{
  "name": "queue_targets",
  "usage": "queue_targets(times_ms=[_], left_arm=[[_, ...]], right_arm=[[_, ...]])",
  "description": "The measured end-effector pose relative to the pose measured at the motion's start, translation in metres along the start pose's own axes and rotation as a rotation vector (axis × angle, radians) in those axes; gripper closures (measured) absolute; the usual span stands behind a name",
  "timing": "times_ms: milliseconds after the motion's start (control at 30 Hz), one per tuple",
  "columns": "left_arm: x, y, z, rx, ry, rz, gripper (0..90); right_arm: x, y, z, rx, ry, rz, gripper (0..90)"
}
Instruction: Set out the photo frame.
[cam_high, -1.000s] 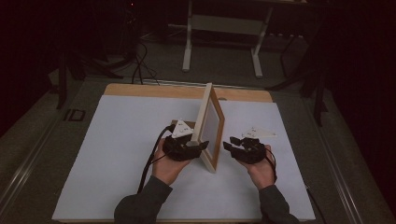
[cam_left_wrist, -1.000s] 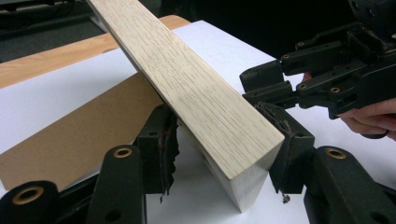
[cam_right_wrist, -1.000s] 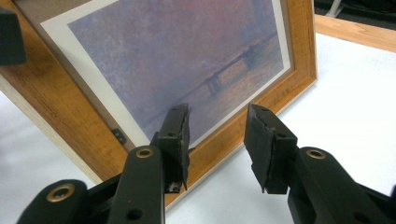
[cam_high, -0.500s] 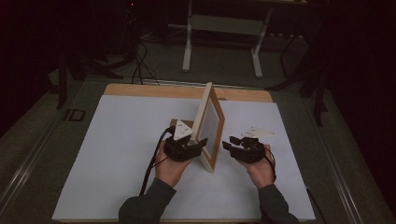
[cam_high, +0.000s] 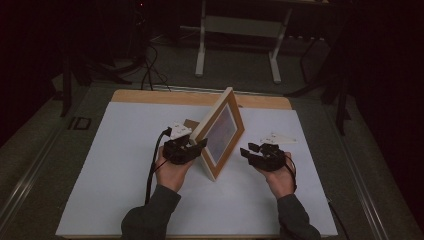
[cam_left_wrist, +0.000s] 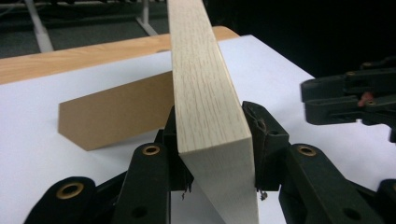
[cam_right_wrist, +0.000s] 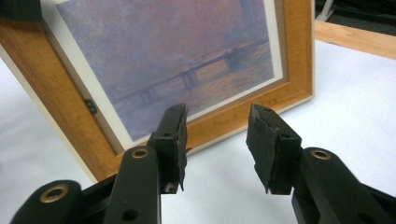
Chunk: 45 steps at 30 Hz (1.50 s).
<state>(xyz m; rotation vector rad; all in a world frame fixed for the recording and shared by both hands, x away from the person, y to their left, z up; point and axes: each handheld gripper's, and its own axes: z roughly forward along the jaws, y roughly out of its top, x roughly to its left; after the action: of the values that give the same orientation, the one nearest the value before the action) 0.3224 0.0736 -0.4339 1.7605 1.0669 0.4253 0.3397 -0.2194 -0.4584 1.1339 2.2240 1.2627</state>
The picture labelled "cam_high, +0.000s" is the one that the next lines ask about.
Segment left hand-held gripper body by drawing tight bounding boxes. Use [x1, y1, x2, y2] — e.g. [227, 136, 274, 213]
[162, 122, 198, 166]

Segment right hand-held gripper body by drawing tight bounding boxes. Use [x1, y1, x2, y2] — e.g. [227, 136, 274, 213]
[254, 132, 298, 173]

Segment wooden picture frame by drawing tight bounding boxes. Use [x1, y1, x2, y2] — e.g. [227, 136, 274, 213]
[183, 86, 246, 183]

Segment person's right hand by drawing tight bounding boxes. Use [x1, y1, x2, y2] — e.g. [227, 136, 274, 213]
[255, 151, 298, 201]

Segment person's left hand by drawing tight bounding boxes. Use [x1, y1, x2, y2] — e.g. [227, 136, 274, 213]
[154, 146, 195, 194]

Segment wooden table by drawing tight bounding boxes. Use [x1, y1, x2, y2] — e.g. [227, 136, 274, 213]
[55, 89, 338, 240]

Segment white table mat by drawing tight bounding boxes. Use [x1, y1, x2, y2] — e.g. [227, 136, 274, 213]
[55, 101, 338, 238]

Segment black stand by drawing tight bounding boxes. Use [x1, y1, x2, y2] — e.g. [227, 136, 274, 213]
[58, 49, 134, 118]
[283, 33, 354, 136]

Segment black floor cables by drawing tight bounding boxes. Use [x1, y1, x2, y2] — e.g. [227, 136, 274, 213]
[134, 0, 173, 92]

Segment metal floor rail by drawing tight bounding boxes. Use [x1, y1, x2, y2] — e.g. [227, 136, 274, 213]
[324, 106, 391, 240]
[0, 123, 69, 223]

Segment black floor bracket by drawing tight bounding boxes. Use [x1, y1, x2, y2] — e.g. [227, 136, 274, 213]
[67, 116, 93, 131]

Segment white metal desk frame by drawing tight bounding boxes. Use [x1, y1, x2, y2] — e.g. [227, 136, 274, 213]
[194, 0, 294, 84]

